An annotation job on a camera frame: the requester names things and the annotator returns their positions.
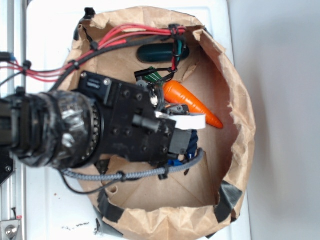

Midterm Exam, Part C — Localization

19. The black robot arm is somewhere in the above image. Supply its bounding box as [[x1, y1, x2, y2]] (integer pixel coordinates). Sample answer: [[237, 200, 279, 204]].
[[0, 71, 192, 170]]

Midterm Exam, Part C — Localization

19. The white paper label tab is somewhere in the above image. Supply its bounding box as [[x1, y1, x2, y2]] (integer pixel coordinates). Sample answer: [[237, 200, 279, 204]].
[[155, 111, 206, 130]]

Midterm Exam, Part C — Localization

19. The aluminium frame rail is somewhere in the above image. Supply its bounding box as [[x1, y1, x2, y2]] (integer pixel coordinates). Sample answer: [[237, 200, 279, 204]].
[[0, 0, 26, 240]]

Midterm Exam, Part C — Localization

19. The dark green toy cucumber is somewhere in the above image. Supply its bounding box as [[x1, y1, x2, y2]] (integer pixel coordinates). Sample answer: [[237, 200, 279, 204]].
[[136, 42, 174, 63]]

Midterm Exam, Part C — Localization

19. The dark blue rope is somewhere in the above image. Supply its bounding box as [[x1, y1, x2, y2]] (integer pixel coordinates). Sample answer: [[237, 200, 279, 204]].
[[184, 128, 201, 161]]

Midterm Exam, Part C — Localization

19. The red wire bundle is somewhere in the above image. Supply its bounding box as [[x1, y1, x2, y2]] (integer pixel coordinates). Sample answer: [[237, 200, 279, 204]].
[[0, 22, 187, 83]]

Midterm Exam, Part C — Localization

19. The black mounting plate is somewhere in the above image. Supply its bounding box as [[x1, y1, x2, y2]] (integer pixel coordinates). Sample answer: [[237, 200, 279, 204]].
[[0, 148, 15, 186]]

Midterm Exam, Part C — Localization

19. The grey braided cable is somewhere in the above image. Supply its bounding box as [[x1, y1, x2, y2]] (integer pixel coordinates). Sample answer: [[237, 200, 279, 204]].
[[61, 148, 205, 182]]

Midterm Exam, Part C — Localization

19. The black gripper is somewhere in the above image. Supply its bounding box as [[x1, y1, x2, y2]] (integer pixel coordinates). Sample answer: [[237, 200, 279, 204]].
[[77, 71, 192, 163]]

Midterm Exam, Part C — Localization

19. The orange toy carrot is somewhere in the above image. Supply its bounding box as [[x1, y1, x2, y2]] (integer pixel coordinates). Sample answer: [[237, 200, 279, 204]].
[[143, 66, 224, 130]]

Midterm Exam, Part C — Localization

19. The brown paper bag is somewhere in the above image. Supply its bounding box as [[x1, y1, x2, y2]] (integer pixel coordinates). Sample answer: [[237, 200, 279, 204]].
[[67, 6, 256, 240]]

